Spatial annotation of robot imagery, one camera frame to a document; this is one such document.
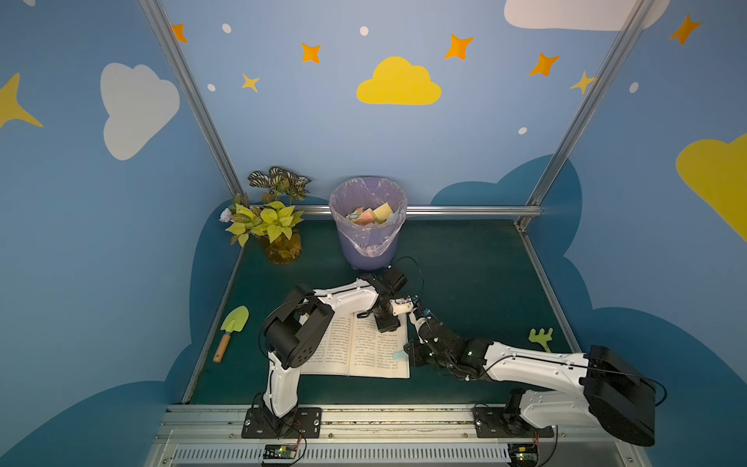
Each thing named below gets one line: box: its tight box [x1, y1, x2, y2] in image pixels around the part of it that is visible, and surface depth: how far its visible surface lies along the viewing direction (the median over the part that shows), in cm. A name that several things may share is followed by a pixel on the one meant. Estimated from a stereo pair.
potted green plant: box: [219, 166, 312, 265], surface depth 92 cm
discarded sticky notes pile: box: [346, 202, 394, 226], surface depth 105 cm
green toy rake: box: [528, 327, 554, 354], surface depth 91 cm
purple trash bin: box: [328, 176, 408, 272], surface depth 97 cm
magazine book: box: [300, 311, 410, 379], surface depth 86 cm
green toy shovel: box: [213, 305, 250, 363], surface depth 88 cm
